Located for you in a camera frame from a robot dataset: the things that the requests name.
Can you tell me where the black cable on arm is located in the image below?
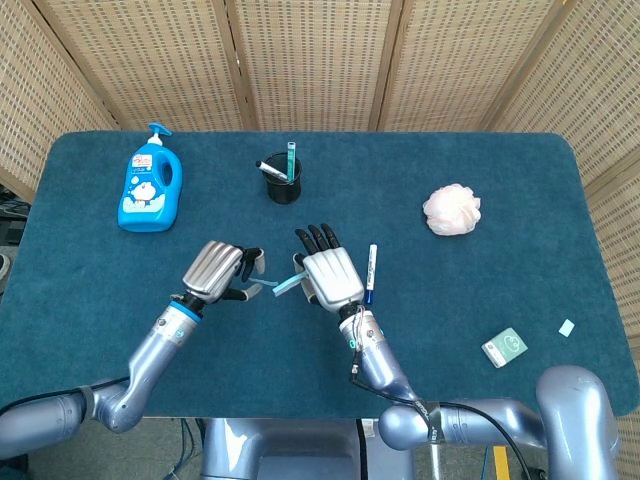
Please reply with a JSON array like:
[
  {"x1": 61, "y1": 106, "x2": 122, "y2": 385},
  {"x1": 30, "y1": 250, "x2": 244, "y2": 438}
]
[
  {"x1": 348, "y1": 344, "x2": 527, "y2": 480},
  {"x1": 0, "y1": 376, "x2": 132, "y2": 417}
]

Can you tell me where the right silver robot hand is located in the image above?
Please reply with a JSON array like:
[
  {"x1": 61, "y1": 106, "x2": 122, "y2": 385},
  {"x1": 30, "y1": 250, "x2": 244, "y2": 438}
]
[{"x1": 292, "y1": 223, "x2": 366, "y2": 315}]

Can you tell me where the wicker folding screen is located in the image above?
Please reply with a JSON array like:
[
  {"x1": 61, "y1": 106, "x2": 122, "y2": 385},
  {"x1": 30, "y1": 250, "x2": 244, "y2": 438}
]
[{"x1": 0, "y1": 0, "x2": 640, "y2": 480}]

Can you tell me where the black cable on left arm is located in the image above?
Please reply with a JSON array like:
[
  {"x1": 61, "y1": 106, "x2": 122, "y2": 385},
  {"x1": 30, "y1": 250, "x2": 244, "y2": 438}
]
[{"x1": 0, "y1": 376, "x2": 132, "y2": 417}]

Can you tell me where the small green card box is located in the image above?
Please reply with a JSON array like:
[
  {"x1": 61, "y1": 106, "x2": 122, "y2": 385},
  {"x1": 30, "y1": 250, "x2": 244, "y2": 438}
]
[{"x1": 481, "y1": 327, "x2": 529, "y2": 370}]

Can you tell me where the blue cartoon pump bottle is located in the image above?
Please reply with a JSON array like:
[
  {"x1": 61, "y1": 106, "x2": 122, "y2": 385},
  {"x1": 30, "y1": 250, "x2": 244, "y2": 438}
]
[{"x1": 117, "y1": 123, "x2": 184, "y2": 234}]

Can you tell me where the black capped white marker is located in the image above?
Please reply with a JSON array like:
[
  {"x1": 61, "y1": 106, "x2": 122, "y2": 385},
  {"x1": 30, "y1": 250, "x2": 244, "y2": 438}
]
[{"x1": 255, "y1": 159, "x2": 289, "y2": 182}]

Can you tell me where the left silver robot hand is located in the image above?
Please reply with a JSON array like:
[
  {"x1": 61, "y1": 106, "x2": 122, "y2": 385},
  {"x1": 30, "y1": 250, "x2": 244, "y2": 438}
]
[{"x1": 180, "y1": 239, "x2": 267, "y2": 305}]

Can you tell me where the blue capped white marker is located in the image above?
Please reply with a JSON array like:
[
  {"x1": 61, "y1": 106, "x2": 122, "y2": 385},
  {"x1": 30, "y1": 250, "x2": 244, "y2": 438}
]
[{"x1": 364, "y1": 243, "x2": 380, "y2": 306}]

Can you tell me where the black pen cup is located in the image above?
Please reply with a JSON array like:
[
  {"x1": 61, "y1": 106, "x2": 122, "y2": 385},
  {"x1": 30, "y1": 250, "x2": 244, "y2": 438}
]
[{"x1": 263, "y1": 152, "x2": 304, "y2": 205}]

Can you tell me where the silver blue robot torso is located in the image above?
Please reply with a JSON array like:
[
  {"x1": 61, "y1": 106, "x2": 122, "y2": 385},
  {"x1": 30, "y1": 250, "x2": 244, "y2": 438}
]
[{"x1": 199, "y1": 418, "x2": 416, "y2": 480}]

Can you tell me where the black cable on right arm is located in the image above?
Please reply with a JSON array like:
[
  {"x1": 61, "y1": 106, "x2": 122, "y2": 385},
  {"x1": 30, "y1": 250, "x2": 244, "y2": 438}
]
[{"x1": 348, "y1": 344, "x2": 527, "y2": 480}]

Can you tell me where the pale pink bath loofah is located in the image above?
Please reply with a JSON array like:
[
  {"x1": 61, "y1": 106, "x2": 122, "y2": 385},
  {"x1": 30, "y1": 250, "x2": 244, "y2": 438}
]
[{"x1": 422, "y1": 183, "x2": 482, "y2": 236}]

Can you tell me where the blue carpet table mat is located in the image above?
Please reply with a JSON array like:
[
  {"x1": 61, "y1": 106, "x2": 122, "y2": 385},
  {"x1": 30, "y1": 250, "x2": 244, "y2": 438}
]
[{"x1": 0, "y1": 130, "x2": 634, "y2": 420}]

